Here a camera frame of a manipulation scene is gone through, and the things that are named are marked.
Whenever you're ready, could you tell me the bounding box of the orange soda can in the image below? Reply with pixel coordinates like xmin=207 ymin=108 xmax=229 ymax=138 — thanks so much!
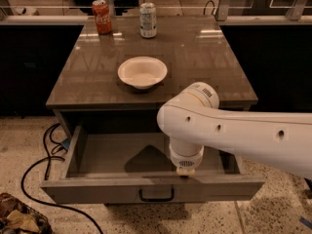
xmin=92 ymin=0 xmax=112 ymax=34

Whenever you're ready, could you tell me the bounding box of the grey top drawer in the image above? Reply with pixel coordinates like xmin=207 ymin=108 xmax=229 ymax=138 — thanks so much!
xmin=42 ymin=126 xmax=264 ymax=204

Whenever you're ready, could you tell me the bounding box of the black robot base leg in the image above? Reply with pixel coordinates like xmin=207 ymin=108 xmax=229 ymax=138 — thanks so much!
xmin=304 ymin=178 xmax=312 ymax=191

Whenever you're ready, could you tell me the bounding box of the blue tape strip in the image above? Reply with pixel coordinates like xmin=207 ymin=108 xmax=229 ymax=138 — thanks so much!
xmin=299 ymin=216 xmax=312 ymax=229

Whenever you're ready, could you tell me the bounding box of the black floor cable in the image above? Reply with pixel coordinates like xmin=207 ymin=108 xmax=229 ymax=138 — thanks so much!
xmin=20 ymin=123 xmax=104 ymax=234

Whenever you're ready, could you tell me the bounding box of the white paper bowl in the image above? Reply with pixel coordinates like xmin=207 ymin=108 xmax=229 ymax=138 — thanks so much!
xmin=117 ymin=57 xmax=168 ymax=90

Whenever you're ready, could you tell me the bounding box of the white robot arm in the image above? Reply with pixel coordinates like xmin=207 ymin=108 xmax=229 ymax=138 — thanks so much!
xmin=157 ymin=82 xmax=312 ymax=179

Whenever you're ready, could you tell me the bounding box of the grey drawer cabinet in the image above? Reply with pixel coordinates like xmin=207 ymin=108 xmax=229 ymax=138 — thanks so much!
xmin=47 ymin=16 xmax=257 ymax=137

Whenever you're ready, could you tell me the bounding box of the white green soda can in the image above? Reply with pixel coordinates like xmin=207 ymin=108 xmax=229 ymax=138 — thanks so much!
xmin=139 ymin=2 xmax=157 ymax=38

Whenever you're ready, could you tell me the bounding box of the basket of snack packets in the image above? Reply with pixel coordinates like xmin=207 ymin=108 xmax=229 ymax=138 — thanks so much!
xmin=0 ymin=193 xmax=53 ymax=234

